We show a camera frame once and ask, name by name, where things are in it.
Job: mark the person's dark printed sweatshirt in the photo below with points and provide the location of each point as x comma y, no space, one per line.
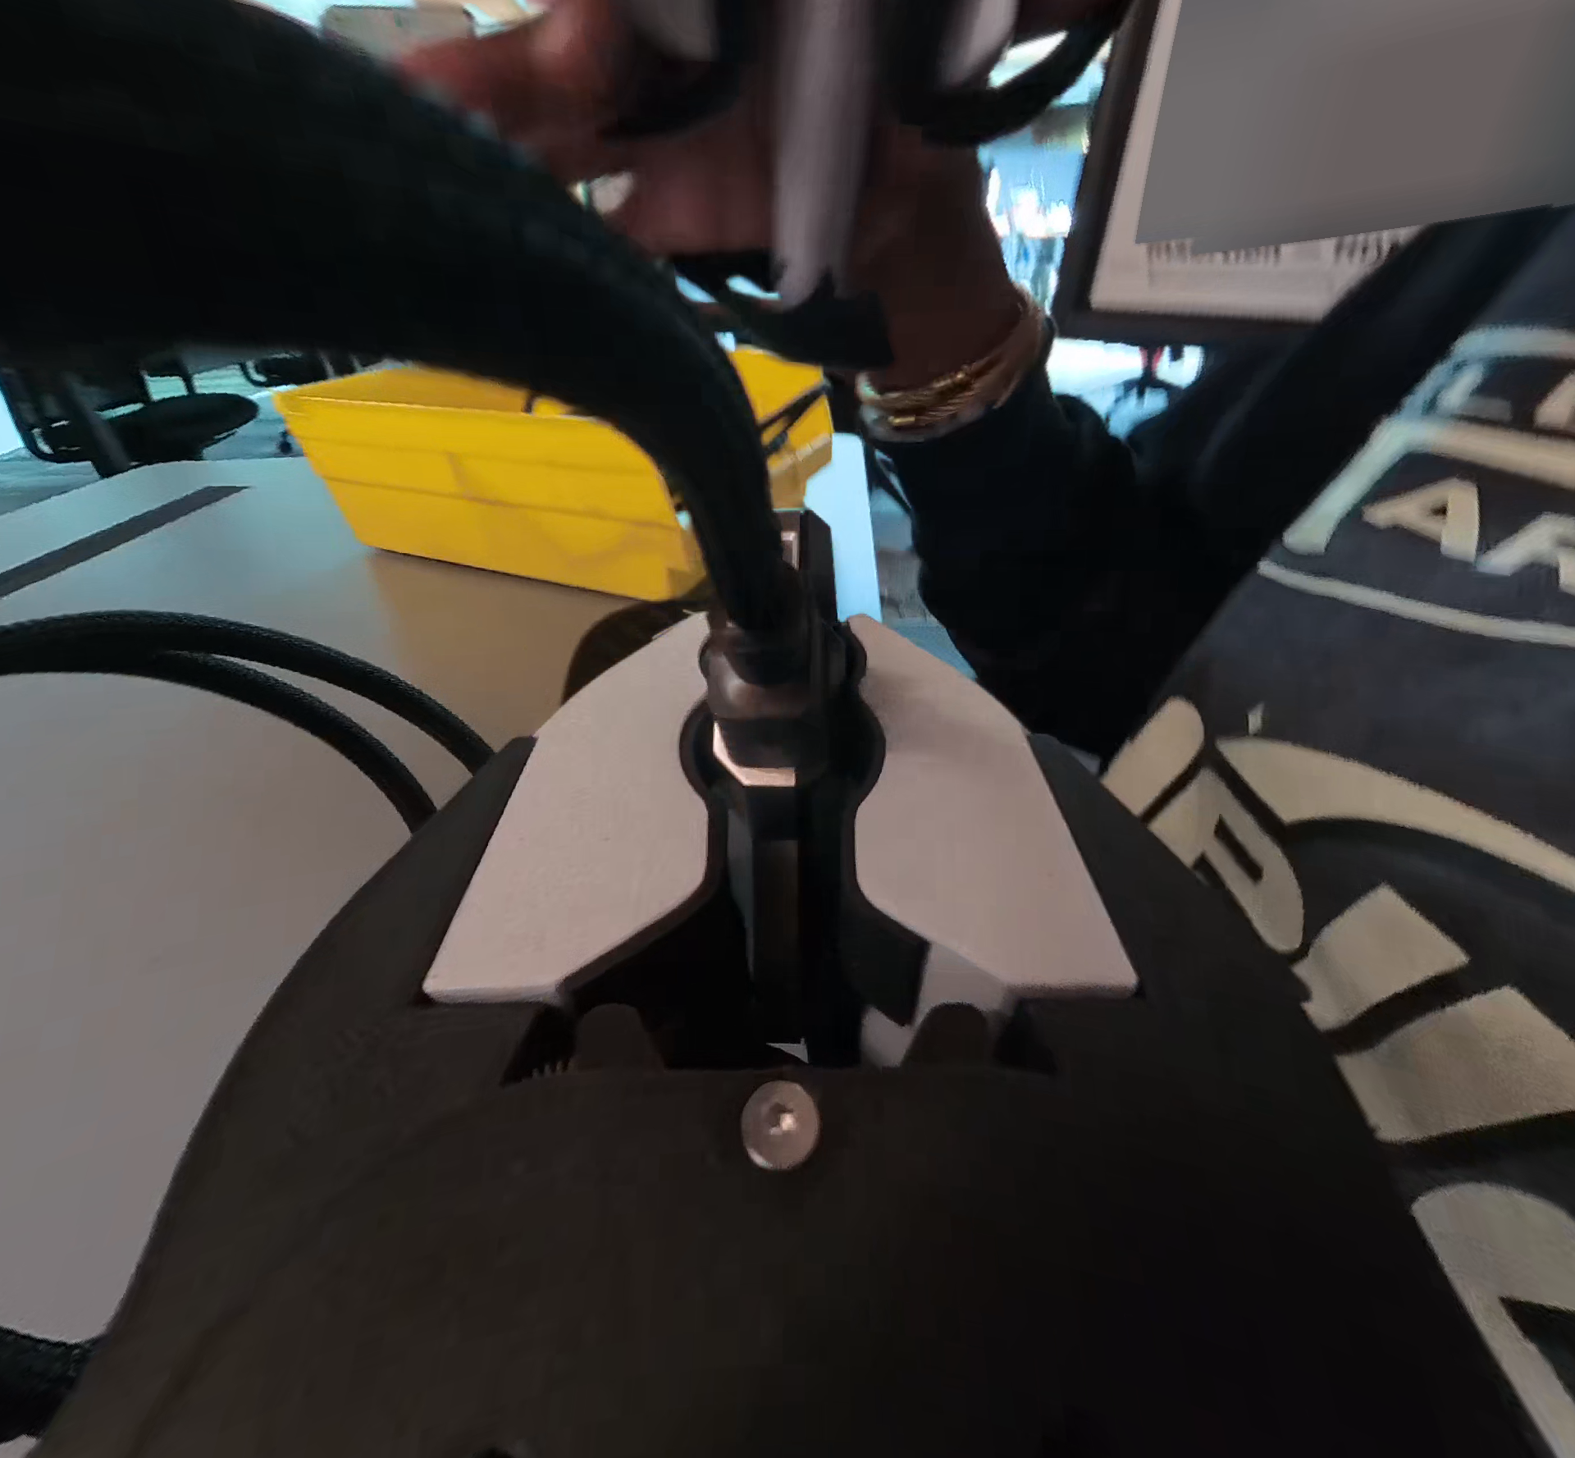
1415,683

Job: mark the person's right forearm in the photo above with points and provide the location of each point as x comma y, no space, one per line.
1021,548

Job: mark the person's right hand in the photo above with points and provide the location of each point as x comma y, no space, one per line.
701,191

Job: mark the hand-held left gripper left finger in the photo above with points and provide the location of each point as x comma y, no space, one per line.
578,819

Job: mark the black framed tag sign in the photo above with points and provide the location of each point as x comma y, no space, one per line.
1230,289

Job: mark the yellow plastic bin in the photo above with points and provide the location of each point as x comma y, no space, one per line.
492,498

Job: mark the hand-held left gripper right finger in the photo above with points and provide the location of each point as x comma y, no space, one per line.
984,843

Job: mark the black office chair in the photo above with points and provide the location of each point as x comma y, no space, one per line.
183,419

